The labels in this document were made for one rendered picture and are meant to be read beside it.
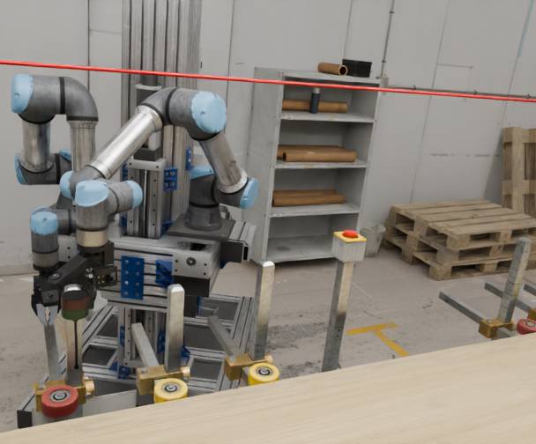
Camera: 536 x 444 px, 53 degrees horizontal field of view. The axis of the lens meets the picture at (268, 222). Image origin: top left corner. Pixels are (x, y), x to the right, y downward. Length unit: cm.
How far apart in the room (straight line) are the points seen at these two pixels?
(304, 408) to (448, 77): 434
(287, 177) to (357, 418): 335
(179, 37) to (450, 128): 378
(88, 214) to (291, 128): 325
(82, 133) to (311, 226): 329
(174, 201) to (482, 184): 431
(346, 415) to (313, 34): 351
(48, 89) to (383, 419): 131
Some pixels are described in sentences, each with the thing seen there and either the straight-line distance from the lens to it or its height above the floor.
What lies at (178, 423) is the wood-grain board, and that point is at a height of 90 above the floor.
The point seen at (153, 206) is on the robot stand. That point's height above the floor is 108.
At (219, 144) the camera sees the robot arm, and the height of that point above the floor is 141.
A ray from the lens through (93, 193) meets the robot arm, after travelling 133.
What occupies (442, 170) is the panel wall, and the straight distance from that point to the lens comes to 557.
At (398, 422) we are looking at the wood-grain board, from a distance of 140.
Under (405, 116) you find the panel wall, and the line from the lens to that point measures 511.
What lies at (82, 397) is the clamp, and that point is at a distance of 148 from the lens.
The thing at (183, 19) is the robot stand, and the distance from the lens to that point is 212.
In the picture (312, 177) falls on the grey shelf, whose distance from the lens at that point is 465.
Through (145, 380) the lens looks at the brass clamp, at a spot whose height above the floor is 86.
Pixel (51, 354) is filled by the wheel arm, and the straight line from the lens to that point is 162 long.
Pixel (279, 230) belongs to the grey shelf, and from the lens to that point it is 466.
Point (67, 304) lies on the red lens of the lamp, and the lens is 129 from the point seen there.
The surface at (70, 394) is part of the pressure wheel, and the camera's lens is 139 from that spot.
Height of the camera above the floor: 172
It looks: 18 degrees down
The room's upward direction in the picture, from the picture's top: 6 degrees clockwise
